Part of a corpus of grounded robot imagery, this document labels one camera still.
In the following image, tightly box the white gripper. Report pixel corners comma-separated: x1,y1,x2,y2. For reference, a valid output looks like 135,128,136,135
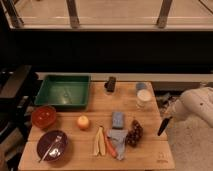
163,100,182,121

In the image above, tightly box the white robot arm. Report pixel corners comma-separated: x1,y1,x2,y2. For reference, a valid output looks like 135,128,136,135
164,87,213,127

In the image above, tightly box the white paper cup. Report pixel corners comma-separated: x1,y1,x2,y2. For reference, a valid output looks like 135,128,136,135
136,89,152,109

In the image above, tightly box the bunch of dark grapes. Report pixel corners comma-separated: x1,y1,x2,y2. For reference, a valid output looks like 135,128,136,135
126,120,143,147

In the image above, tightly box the blue sponge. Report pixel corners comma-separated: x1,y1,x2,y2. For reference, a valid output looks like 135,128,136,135
112,112,124,129

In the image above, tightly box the grey cloth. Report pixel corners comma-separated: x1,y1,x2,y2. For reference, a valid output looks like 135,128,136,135
107,129,128,160

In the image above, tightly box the small black box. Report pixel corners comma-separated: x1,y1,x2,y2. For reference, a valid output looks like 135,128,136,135
104,77,116,92

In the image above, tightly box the orange carrot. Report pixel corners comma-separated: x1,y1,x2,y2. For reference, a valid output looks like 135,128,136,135
104,133,117,158

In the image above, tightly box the yellow apple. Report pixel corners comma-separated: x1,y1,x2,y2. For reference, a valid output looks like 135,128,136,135
77,115,90,130

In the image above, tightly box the green plastic tray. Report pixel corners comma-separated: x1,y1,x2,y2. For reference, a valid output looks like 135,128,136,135
34,75,91,109

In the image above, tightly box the dark purple bowl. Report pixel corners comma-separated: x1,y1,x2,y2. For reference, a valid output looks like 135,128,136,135
36,130,68,162

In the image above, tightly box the red bowl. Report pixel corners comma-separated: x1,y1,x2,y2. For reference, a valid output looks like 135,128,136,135
31,106,56,129

